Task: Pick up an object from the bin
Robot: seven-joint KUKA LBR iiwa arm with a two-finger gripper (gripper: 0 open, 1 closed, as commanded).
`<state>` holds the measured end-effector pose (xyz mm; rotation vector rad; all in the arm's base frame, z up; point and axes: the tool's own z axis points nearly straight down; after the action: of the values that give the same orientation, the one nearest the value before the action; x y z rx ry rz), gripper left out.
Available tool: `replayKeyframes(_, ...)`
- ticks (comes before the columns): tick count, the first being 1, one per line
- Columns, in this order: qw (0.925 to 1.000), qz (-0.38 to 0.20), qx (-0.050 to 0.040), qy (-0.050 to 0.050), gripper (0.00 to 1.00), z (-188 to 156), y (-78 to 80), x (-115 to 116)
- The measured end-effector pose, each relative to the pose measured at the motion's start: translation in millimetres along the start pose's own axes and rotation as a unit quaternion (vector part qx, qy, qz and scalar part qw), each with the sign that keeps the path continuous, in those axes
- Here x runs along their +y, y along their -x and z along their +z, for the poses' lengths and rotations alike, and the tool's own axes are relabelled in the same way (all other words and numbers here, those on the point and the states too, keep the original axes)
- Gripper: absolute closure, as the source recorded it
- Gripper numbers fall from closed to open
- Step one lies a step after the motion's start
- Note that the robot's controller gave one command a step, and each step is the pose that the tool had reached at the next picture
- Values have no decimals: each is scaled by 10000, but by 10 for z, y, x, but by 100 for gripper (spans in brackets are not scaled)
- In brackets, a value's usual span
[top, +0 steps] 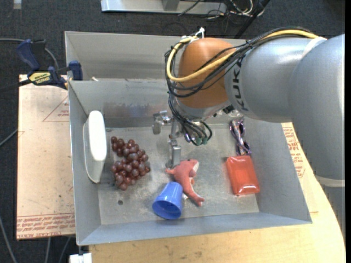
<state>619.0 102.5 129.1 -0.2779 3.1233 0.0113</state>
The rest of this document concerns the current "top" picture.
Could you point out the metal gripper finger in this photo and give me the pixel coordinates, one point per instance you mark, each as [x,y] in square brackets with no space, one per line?
[159,120]
[175,155]

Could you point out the pink toy shark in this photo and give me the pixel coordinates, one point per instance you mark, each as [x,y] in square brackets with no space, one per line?
[185,175]

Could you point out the dark red grape bunch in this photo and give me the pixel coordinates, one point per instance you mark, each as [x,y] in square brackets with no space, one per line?
[131,160]

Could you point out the blue plastic cup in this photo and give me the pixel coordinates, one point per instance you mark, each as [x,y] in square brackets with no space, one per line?
[168,201]

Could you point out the grey metal bin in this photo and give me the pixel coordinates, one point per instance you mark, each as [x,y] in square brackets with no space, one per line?
[219,201]

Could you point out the white oblong dish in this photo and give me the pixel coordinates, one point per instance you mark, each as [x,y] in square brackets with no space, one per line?
[96,144]

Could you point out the orange packet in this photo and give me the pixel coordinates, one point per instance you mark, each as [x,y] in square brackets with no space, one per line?
[242,175]

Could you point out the brown cardboard board red print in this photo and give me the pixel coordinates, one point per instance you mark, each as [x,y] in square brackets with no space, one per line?
[44,152]

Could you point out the black cylinder on white bracket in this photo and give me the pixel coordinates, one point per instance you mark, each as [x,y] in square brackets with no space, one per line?
[228,109]

